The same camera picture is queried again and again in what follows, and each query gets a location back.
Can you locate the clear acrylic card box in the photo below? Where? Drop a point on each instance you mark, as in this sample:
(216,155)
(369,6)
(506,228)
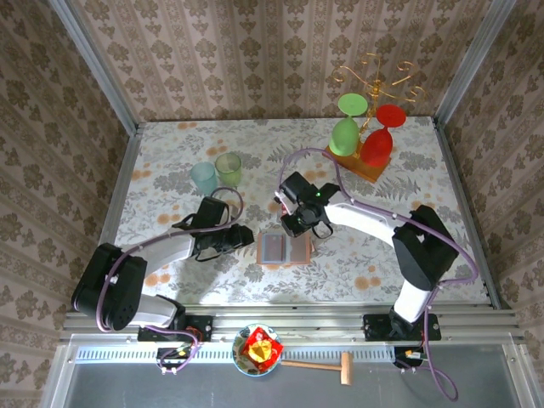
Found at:
(277,212)

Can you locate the pink leather card holder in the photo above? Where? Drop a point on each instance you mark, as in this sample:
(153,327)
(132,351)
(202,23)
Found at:
(301,248)

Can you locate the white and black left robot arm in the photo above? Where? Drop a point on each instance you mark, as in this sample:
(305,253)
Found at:
(108,289)

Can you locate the green frosted cup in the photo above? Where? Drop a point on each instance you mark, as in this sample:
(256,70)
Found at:
(228,170)

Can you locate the blue frosted cup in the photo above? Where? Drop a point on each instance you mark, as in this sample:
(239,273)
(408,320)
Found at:
(204,178)

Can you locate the green plastic wine glass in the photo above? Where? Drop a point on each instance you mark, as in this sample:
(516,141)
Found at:
(344,136)

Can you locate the red plastic wine glass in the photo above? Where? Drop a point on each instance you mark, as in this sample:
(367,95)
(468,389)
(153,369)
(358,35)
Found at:
(376,146)

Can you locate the red and yellow wrapper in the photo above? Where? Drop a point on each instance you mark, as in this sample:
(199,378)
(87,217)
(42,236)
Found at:
(259,346)

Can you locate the patterned ceramic bowl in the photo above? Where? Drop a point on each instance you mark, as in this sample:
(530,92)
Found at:
(244,366)

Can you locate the black connector board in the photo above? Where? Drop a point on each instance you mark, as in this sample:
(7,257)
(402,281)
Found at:
(404,361)
(170,359)

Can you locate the small wooden mallet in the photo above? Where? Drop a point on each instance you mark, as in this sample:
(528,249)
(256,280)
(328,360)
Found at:
(347,367)

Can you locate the grey metal shelf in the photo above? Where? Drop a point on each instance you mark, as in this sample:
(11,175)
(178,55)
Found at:
(170,391)

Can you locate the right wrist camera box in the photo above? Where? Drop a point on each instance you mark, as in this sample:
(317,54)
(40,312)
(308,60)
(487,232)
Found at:
(295,189)

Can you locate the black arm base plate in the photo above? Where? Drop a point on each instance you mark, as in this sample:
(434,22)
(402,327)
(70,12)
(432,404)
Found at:
(204,329)
(374,329)

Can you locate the long aluminium frame rail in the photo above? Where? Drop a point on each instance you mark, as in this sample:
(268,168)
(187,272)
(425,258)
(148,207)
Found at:
(297,327)

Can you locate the aluminium table rail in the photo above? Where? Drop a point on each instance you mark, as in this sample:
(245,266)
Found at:
(453,170)
(121,178)

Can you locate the aluminium frame post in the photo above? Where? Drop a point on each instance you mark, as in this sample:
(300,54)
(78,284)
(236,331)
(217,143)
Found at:
(474,64)
(96,64)

